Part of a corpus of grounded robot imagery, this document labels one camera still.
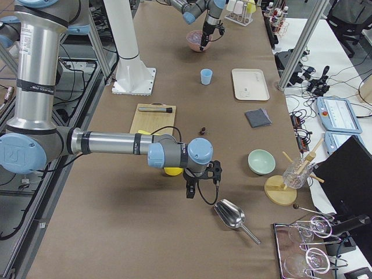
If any cream rabbit serving tray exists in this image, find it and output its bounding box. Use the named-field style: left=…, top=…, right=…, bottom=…
left=231, top=69, right=270, bottom=101

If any blue teach pendant upper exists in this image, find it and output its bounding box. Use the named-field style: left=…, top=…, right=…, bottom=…
left=316, top=96, right=363, bottom=134

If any light blue plastic cup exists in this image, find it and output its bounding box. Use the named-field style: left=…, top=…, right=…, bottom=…
left=200, top=69, right=213, bottom=85

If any wooden cup stand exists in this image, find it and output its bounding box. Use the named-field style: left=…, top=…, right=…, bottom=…
left=264, top=138, right=324, bottom=206

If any red wire bottle rack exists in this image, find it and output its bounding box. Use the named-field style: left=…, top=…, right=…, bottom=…
left=263, top=2, right=289, bottom=37

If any mint green bowl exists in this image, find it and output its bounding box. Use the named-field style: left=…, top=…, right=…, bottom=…
left=248, top=149, right=276, bottom=175

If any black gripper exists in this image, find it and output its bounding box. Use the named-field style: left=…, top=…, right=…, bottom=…
left=183, top=160, right=222, bottom=199
left=199, top=20, right=225, bottom=51

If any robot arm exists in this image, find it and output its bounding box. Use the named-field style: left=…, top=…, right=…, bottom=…
left=1, top=1, right=225, bottom=199
left=165, top=0, right=226, bottom=51

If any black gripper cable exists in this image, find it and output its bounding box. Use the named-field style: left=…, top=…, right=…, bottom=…
left=196, top=178, right=219, bottom=206

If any metal ice scoop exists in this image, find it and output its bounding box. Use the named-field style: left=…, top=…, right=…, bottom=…
left=214, top=199, right=261, bottom=245

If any grey folded cloth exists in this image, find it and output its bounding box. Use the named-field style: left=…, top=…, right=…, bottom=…
left=245, top=108, right=272, bottom=128

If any pink bowl of ice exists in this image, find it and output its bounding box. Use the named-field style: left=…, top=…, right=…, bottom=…
left=186, top=30, right=212, bottom=52

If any aluminium frame post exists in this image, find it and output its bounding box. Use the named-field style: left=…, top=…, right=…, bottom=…
left=277, top=0, right=329, bottom=91

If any blue teach pendant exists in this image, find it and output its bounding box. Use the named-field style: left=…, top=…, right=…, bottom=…
left=324, top=131, right=364, bottom=155
left=316, top=96, right=363, bottom=134

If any yellow lemon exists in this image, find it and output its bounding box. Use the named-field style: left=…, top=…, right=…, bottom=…
left=164, top=167, right=183, bottom=176

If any crystal glass on stand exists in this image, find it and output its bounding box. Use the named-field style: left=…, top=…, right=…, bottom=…
left=282, top=158, right=314, bottom=189

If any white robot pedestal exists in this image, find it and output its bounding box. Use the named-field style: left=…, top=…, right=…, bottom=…
left=104, top=0, right=156, bottom=96

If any black monitor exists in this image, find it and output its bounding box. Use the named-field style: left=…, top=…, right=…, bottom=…
left=314, top=135, right=371, bottom=217

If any bamboo cutting board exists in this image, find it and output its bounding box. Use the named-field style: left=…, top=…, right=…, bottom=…
left=130, top=103, right=177, bottom=134

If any wire glass rack tray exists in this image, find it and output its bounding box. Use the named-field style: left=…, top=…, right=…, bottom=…
left=273, top=215, right=348, bottom=278

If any blue teach pendant lower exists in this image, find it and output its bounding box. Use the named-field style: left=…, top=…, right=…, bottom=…
left=324, top=131, right=364, bottom=155

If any steel muddler black tip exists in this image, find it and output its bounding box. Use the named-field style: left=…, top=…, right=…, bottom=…
left=137, top=107, right=173, bottom=113

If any white wire cup rack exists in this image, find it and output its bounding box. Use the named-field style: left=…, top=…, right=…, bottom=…
left=224, top=0, right=256, bottom=27

